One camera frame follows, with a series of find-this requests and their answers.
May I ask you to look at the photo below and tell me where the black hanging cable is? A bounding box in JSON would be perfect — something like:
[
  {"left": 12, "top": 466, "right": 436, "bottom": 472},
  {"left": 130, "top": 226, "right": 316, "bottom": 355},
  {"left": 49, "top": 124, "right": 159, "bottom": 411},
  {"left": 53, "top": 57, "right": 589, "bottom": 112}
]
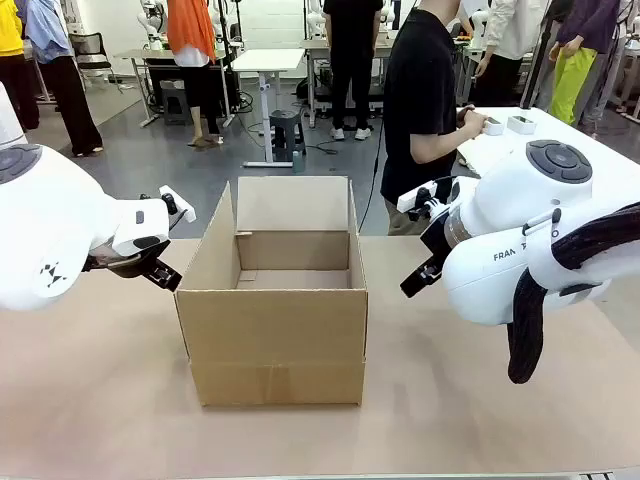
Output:
[{"left": 357, "top": 118, "right": 387, "bottom": 236}]

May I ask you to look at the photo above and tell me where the person's right hand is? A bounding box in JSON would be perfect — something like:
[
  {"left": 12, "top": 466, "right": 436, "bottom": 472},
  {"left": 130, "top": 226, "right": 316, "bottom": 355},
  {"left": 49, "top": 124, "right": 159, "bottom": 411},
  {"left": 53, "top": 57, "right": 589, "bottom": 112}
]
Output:
[{"left": 462, "top": 112, "right": 489, "bottom": 139}]

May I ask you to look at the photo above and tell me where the grey workbench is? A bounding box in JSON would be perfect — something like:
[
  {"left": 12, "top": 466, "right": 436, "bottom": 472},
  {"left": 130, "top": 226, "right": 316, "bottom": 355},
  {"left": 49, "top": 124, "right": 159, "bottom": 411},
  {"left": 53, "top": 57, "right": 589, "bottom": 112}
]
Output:
[
  {"left": 301, "top": 37, "right": 401, "bottom": 129},
  {"left": 112, "top": 46, "right": 237, "bottom": 129}
]

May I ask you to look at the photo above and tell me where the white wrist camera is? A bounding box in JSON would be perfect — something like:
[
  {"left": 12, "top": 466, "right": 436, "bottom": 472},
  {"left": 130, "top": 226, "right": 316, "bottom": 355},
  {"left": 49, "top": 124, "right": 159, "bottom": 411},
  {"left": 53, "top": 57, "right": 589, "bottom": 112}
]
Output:
[
  {"left": 158, "top": 185, "right": 197, "bottom": 224},
  {"left": 397, "top": 178, "right": 454, "bottom": 221}
]

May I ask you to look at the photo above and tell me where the brown cardboard box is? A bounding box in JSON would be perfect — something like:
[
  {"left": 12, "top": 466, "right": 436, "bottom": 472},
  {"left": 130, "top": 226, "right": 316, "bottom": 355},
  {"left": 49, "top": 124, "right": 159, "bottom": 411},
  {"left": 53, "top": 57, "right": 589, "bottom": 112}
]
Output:
[{"left": 174, "top": 174, "right": 370, "bottom": 409}]

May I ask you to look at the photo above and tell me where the person in yellow shirt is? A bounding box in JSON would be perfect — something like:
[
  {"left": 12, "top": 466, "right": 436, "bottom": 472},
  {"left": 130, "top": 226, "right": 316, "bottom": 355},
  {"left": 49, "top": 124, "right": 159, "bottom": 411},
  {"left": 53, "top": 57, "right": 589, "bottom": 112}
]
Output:
[{"left": 0, "top": 0, "right": 40, "bottom": 132}]

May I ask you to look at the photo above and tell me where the black office chair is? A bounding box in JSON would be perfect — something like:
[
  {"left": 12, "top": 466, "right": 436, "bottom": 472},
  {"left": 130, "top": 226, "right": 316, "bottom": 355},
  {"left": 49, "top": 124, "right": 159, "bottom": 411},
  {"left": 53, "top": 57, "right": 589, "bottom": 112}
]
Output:
[{"left": 68, "top": 31, "right": 124, "bottom": 95}]

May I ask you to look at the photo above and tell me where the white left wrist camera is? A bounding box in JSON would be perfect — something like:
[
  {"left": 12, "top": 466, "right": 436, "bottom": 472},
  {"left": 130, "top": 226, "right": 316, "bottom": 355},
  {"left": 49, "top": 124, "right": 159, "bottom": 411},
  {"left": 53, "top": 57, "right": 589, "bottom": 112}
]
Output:
[{"left": 158, "top": 185, "right": 197, "bottom": 224}]

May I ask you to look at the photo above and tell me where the person in white jacket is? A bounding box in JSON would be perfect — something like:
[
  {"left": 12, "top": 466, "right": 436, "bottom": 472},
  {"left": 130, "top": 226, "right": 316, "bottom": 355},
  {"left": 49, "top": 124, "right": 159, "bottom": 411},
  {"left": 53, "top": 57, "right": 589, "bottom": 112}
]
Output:
[{"left": 469, "top": 0, "right": 547, "bottom": 109}]

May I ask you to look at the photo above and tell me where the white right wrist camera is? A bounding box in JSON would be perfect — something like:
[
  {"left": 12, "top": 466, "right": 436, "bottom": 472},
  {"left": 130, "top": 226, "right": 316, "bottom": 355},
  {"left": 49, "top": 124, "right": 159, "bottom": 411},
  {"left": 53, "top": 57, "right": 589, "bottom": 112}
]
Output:
[{"left": 397, "top": 178, "right": 454, "bottom": 221}]

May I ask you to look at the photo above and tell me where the person's right forearm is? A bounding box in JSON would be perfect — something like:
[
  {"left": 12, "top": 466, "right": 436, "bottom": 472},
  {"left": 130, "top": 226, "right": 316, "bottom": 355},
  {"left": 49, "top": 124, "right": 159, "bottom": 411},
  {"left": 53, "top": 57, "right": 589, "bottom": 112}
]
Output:
[{"left": 409, "top": 122, "right": 469, "bottom": 164}]

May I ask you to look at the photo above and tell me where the person in black clothes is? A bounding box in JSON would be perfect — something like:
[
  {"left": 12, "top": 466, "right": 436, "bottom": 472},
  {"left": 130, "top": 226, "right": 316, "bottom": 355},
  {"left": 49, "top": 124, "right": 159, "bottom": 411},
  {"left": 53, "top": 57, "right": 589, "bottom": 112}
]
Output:
[{"left": 322, "top": 0, "right": 385, "bottom": 142}]

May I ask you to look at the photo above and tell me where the black stand pole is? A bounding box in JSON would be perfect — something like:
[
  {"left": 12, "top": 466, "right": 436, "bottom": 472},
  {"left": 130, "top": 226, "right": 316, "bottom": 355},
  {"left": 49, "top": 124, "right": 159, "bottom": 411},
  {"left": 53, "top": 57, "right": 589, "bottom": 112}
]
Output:
[{"left": 519, "top": 0, "right": 557, "bottom": 111}]

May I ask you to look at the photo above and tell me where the white standing desk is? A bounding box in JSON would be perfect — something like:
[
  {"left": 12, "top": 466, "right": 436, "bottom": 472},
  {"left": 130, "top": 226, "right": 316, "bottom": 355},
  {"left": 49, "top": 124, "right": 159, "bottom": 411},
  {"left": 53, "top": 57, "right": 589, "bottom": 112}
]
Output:
[{"left": 231, "top": 47, "right": 307, "bottom": 169}]

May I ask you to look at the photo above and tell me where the white side table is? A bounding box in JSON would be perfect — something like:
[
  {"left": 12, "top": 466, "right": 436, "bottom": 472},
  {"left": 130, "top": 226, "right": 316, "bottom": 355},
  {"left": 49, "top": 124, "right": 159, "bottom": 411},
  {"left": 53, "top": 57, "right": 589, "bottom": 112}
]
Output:
[{"left": 454, "top": 106, "right": 640, "bottom": 204}]

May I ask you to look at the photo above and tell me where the person in orange top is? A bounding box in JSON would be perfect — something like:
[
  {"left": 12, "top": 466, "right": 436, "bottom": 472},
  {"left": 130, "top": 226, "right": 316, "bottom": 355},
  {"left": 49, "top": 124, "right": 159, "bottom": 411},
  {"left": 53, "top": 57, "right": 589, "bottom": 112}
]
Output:
[{"left": 166, "top": 0, "right": 222, "bottom": 149}]

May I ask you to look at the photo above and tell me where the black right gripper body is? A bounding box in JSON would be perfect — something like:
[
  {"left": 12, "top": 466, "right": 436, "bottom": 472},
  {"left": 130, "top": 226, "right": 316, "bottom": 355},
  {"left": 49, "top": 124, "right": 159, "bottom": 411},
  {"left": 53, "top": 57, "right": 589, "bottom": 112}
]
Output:
[{"left": 419, "top": 212, "right": 455, "bottom": 267}]

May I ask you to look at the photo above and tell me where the person in blue shirt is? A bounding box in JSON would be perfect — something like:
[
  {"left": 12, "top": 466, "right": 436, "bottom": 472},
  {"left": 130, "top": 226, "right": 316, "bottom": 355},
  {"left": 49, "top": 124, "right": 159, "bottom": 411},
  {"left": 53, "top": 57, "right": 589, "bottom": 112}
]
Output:
[{"left": 23, "top": 0, "right": 105, "bottom": 158}]

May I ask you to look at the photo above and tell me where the grey plastic stool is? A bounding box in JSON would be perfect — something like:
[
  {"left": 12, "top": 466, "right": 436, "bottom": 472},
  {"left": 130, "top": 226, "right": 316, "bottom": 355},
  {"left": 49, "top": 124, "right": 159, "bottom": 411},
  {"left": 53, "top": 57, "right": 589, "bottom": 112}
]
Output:
[
  {"left": 268, "top": 109, "right": 307, "bottom": 164},
  {"left": 159, "top": 81, "right": 192, "bottom": 126}
]

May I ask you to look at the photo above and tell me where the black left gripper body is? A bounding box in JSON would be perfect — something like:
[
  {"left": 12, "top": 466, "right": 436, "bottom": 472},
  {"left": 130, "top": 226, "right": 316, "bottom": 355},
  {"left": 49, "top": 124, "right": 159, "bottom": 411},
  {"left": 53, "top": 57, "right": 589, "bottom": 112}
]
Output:
[{"left": 82, "top": 239, "right": 172, "bottom": 279}]

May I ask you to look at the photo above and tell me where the person in black t-shirt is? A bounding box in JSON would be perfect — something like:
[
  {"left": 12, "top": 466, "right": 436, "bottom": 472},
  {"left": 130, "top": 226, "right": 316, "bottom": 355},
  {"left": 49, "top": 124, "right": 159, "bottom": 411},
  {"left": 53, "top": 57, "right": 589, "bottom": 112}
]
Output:
[{"left": 379, "top": 0, "right": 464, "bottom": 236}]

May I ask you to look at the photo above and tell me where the person in lime trousers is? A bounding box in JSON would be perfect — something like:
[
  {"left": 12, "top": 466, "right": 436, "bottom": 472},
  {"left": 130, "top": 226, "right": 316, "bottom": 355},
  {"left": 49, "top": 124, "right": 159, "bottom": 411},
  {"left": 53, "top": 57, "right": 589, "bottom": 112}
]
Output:
[{"left": 547, "top": 0, "right": 622, "bottom": 127}]

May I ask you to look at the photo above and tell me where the person in grey trousers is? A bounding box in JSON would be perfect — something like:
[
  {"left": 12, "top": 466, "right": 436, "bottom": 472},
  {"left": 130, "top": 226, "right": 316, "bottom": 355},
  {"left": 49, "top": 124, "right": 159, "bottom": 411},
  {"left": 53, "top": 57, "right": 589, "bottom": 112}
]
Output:
[{"left": 579, "top": 0, "right": 640, "bottom": 139}]

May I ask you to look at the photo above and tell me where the black braided cable sleeve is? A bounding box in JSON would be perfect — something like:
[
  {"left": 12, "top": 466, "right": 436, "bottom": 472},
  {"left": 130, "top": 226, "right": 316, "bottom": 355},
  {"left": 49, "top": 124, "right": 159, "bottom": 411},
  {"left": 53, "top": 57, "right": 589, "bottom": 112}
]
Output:
[{"left": 506, "top": 202, "right": 640, "bottom": 385}]

